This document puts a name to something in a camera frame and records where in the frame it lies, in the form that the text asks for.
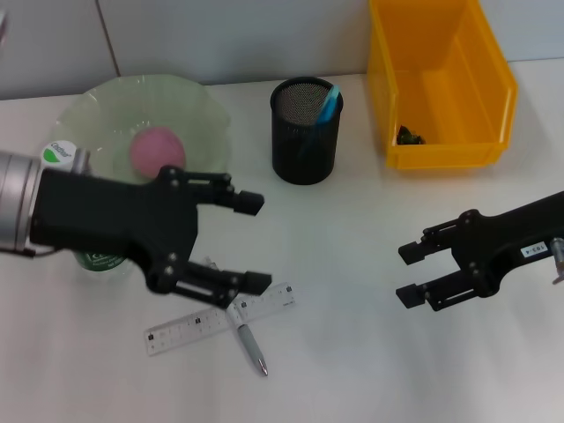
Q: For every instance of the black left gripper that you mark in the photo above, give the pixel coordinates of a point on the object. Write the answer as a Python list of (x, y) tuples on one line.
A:
[(110, 216)]

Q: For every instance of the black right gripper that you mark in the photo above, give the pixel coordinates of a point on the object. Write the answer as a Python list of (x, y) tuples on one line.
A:
[(511, 242)]

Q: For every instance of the clear plastic ruler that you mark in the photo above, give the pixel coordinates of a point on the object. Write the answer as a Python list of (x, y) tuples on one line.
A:
[(185, 328)]

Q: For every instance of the grey ballpoint pen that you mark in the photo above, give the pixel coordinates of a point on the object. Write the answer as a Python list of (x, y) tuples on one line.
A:
[(249, 343)]

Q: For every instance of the pink peach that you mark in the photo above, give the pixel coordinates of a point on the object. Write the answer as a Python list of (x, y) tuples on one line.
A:
[(154, 150)]

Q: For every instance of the green plastic wrapper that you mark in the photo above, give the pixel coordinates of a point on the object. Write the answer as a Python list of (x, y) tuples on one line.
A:
[(410, 136)]

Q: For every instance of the blue scissors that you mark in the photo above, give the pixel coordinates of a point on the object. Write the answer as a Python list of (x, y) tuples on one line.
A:
[(328, 108)]

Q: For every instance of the clear green-label water bottle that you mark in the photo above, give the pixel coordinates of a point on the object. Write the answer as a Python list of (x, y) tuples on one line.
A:
[(57, 154)]

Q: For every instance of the green glass fruit plate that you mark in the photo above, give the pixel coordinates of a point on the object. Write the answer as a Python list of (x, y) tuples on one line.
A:
[(198, 132)]

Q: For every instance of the black mesh pen cup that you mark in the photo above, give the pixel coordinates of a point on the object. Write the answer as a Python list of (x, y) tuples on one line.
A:
[(299, 150)]

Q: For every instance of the yellow plastic bin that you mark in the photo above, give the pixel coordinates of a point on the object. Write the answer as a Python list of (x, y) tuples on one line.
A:
[(423, 44)]

